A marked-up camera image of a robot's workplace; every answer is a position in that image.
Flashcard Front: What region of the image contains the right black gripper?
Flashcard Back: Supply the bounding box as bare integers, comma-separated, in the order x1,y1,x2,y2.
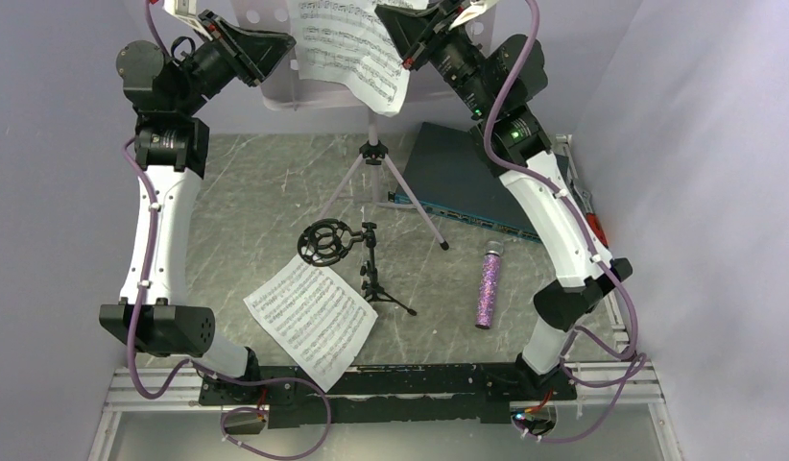
377,0,499,118

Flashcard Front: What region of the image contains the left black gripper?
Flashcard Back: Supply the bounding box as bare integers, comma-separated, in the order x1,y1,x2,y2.
175,10,297,118

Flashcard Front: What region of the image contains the lilac perforated music stand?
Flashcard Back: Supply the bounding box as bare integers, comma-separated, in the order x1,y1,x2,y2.
231,0,499,252

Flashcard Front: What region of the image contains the sheet music page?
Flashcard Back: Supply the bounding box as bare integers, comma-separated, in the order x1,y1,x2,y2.
244,256,378,392
287,0,427,117

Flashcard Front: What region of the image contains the black microphone shock mount stand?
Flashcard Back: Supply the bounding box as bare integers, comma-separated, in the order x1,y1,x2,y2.
297,218,418,316

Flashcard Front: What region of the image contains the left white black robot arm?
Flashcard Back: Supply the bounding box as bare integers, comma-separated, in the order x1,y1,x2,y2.
99,11,295,403

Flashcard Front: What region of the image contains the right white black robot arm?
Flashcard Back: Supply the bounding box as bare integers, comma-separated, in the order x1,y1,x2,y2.
374,1,632,399

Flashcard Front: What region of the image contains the dark blue rack unit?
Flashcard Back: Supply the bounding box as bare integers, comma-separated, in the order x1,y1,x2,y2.
402,122,539,242

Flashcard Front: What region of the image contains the purple glitter microphone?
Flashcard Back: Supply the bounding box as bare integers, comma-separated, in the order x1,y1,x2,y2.
475,241,504,329

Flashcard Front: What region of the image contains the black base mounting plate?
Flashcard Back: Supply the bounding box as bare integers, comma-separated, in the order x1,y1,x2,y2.
198,362,577,428

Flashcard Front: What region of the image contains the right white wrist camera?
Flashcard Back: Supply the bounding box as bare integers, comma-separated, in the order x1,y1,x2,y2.
449,0,499,29

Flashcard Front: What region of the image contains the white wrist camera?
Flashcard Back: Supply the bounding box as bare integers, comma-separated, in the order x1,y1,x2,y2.
147,0,199,27
449,0,499,29

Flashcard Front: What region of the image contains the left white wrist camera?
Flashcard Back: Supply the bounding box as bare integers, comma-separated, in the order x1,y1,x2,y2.
147,0,199,27

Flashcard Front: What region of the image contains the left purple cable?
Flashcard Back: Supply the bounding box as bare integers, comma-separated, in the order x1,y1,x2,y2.
121,0,332,461

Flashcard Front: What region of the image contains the purple cable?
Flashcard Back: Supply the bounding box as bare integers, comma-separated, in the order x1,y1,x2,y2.
121,0,332,461
482,0,648,446

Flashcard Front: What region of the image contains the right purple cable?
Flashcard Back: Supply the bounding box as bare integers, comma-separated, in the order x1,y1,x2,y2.
482,0,648,446

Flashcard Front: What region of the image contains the red handled adjustable wrench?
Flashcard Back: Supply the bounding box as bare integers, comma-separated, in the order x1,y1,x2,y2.
569,179,610,248

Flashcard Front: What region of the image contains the aluminium frame rail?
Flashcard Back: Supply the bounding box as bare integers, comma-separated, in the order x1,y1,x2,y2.
107,362,665,410

